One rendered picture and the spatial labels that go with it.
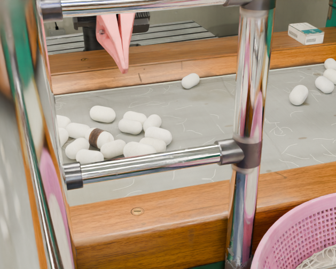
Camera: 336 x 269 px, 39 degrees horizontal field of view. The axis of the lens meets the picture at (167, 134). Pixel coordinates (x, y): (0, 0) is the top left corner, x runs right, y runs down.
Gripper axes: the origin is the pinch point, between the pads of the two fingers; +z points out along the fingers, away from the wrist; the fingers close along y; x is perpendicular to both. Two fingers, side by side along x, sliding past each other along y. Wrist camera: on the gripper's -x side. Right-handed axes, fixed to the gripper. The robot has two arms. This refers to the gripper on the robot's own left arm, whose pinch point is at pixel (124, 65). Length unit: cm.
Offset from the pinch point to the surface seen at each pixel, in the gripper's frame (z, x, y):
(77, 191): 15.8, -3.4, -8.0
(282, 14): -100, 146, 113
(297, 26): -11.6, 13.8, 33.7
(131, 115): 5.4, 3.2, 0.2
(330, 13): -17, 19, 45
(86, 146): 9.8, 0.2, -6.1
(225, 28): -120, 185, 98
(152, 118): 6.8, 1.8, 2.5
